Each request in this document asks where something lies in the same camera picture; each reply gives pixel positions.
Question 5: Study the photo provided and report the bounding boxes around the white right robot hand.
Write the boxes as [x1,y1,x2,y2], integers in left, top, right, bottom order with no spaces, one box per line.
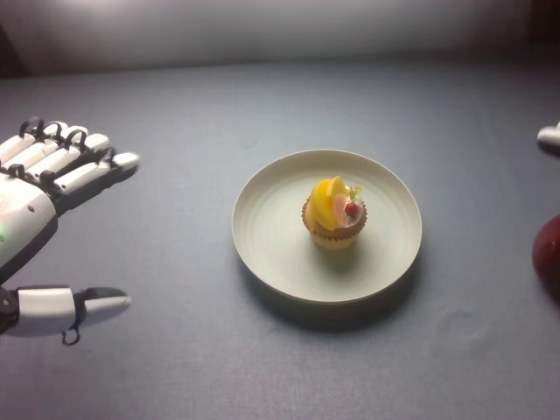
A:
[536,123,560,158]

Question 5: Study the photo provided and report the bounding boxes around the white round plate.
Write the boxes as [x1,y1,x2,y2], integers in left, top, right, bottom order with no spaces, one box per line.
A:
[231,150,424,307]

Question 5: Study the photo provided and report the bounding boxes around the grey table cloth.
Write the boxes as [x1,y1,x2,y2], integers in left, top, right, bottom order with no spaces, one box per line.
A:
[0,60,560,420]

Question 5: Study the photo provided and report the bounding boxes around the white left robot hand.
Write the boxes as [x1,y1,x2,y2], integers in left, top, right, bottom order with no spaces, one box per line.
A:
[0,115,142,347]

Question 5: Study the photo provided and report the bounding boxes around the dark red round object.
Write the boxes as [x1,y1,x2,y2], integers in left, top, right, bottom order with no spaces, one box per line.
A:
[532,215,560,303]

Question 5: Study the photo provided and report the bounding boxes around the toy cupcake with fruit topping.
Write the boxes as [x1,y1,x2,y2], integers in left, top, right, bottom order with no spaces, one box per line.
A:
[300,174,368,251]

